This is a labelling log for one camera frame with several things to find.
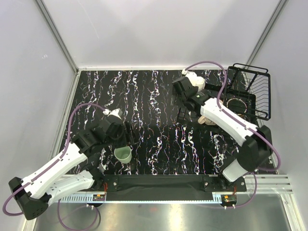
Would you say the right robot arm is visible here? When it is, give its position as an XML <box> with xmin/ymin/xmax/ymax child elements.
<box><xmin>172</xmin><ymin>77</ymin><xmax>274</xmax><ymax>191</ymax></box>

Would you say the beige printed mug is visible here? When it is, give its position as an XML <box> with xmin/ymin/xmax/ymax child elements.
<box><xmin>197</xmin><ymin>116</ymin><xmax>216</xmax><ymax>126</ymax></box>

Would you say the green cup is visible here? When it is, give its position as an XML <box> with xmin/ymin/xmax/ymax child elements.
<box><xmin>114</xmin><ymin>146</ymin><xmax>132</xmax><ymax>164</ymax></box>

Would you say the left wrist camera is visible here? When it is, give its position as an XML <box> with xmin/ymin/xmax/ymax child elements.
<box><xmin>103</xmin><ymin>108</ymin><xmax>123</xmax><ymax>119</ymax></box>

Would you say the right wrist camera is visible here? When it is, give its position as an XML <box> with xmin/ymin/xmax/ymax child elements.
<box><xmin>181</xmin><ymin>69</ymin><xmax>205</xmax><ymax>91</ymax></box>

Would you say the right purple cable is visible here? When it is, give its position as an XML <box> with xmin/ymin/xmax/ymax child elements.
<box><xmin>182</xmin><ymin>60</ymin><xmax>282</xmax><ymax>207</ymax></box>

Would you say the black skull mug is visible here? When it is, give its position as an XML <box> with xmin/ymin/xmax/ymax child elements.
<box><xmin>227</xmin><ymin>98</ymin><xmax>247</xmax><ymax>115</ymax></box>

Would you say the slotted cable duct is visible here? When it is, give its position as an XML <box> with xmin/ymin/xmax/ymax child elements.
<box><xmin>61</xmin><ymin>192</ymin><xmax>222</xmax><ymax>204</ymax></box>

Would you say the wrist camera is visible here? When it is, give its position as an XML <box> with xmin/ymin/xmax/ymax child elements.
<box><xmin>103</xmin><ymin>108</ymin><xmax>123</xmax><ymax>119</ymax></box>
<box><xmin>181</xmin><ymin>69</ymin><xmax>205</xmax><ymax>91</ymax></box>

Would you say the black wire dish rack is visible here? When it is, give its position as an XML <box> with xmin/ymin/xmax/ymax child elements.
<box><xmin>176</xmin><ymin>63</ymin><xmax>270</xmax><ymax>135</ymax></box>

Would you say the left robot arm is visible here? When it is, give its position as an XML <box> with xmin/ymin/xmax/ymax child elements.
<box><xmin>9</xmin><ymin>115</ymin><xmax>136</xmax><ymax>220</ymax></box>

